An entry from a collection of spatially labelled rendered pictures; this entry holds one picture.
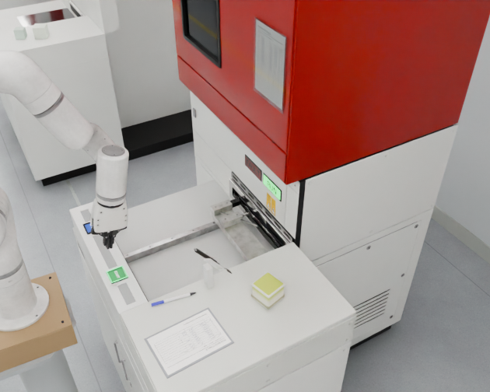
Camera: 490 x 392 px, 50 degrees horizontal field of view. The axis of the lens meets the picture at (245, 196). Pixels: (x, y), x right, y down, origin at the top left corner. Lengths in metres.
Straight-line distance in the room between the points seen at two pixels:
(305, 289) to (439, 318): 1.42
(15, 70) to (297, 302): 1.00
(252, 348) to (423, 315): 1.59
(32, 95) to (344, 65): 0.82
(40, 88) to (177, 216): 0.98
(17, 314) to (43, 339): 0.11
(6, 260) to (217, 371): 0.66
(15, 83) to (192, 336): 0.82
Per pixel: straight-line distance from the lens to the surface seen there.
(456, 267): 3.29
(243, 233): 1.97
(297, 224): 1.78
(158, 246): 2.00
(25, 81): 1.34
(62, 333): 1.76
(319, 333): 1.61
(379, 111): 1.73
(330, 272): 2.10
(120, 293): 1.72
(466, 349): 2.92
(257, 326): 1.59
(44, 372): 1.99
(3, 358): 1.78
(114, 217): 1.58
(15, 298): 1.73
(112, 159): 1.45
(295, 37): 1.40
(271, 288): 1.59
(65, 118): 1.38
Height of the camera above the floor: 2.24
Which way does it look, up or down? 39 degrees down
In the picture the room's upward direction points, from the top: straight up
